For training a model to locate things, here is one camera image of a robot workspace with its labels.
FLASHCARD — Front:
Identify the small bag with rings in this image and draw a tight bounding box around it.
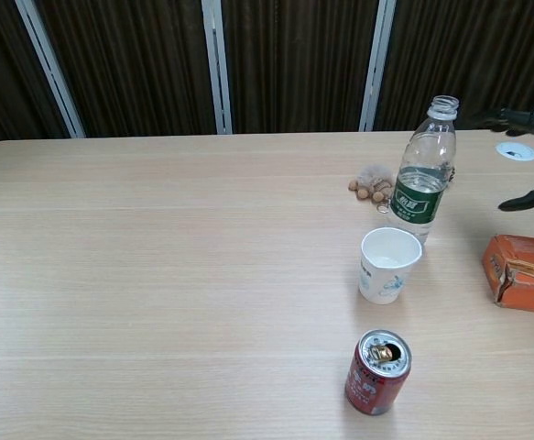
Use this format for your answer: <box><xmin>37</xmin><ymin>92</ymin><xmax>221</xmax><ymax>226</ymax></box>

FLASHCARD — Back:
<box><xmin>347</xmin><ymin>164</ymin><xmax>458</xmax><ymax>215</ymax></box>

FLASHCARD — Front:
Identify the white cable grommet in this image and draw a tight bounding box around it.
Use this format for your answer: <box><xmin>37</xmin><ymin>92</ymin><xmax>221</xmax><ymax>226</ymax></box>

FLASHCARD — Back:
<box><xmin>496</xmin><ymin>141</ymin><xmax>534</xmax><ymax>161</ymax></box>

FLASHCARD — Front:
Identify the grey partition post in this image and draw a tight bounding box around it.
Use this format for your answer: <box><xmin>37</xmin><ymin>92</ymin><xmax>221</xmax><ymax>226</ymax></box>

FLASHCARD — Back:
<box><xmin>359</xmin><ymin>0</ymin><xmax>397</xmax><ymax>133</ymax></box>
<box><xmin>202</xmin><ymin>0</ymin><xmax>234</xmax><ymax>135</ymax></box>
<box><xmin>14</xmin><ymin>0</ymin><xmax>87</xmax><ymax>138</ymax></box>

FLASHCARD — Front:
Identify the transparent plastic water bottle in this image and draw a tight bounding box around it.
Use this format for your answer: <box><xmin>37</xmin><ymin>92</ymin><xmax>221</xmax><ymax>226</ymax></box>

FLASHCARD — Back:
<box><xmin>387</xmin><ymin>94</ymin><xmax>459</xmax><ymax>248</ymax></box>

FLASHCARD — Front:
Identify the red drink can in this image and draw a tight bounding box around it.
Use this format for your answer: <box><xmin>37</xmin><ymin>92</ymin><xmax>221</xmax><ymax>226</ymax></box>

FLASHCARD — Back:
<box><xmin>343</xmin><ymin>328</ymin><xmax>413</xmax><ymax>417</ymax></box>

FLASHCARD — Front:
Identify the white paper cup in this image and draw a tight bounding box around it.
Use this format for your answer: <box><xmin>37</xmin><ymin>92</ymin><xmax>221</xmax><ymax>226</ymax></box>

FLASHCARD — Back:
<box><xmin>357</xmin><ymin>226</ymin><xmax>423</xmax><ymax>306</ymax></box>

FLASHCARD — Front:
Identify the orange cardboard box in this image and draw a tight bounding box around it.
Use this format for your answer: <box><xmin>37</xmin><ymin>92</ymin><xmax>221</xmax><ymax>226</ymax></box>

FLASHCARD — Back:
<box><xmin>482</xmin><ymin>234</ymin><xmax>534</xmax><ymax>317</ymax></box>

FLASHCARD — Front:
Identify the black curtain panel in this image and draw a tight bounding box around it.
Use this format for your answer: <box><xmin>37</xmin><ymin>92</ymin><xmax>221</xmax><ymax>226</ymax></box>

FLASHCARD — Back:
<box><xmin>0</xmin><ymin>0</ymin><xmax>73</xmax><ymax>152</ymax></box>
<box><xmin>220</xmin><ymin>0</ymin><xmax>380</xmax><ymax>135</ymax></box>
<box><xmin>380</xmin><ymin>0</ymin><xmax>534</xmax><ymax>132</ymax></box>
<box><xmin>35</xmin><ymin>0</ymin><xmax>217</xmax><ymax>138</ymax></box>

